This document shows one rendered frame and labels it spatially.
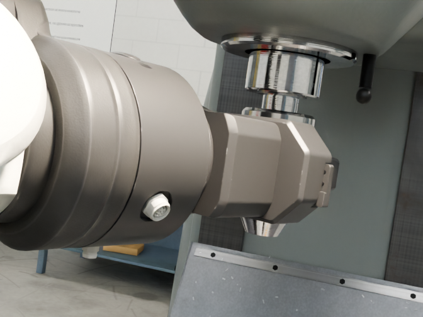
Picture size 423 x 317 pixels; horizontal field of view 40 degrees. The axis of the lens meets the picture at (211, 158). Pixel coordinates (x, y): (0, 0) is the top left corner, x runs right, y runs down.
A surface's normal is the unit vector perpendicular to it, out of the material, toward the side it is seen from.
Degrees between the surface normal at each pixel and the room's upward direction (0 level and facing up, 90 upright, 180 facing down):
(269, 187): 90
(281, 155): 90
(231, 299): 64
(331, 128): 90
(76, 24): 90
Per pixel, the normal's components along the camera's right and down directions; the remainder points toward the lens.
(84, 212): 0.58, 0.61
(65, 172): 0.04, 0.18
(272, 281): -0.19, -0.43
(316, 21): -0.02, 0.89
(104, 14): -0.29, 0.01
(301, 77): 0.33, 0.10
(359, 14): 0.16, 0.79
